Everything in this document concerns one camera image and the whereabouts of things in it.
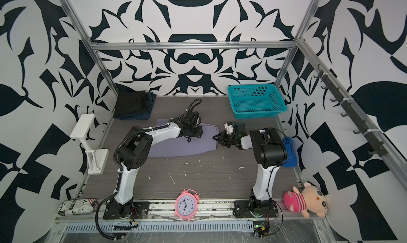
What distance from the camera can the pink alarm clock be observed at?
727mm

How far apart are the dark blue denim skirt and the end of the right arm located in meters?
0.48

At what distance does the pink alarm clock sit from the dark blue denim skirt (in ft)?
1.82

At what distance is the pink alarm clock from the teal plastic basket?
1.83ft

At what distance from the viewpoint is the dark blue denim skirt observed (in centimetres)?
107

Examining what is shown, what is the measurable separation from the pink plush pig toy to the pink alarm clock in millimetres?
423

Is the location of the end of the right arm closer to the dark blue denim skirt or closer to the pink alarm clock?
the pink alarm clock

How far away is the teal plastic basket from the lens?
110 cm

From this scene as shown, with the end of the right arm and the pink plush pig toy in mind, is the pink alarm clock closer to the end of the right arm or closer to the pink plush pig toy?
the end of the right arm

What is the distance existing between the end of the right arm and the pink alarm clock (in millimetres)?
309

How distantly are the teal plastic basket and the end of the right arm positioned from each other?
0.66 feet

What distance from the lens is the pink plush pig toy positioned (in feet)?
2.34

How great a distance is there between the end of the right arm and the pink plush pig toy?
323 millimetres

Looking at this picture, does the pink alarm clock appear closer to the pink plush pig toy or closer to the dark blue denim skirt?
the pink plush pig toy

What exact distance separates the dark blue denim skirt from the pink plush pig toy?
0.93 m
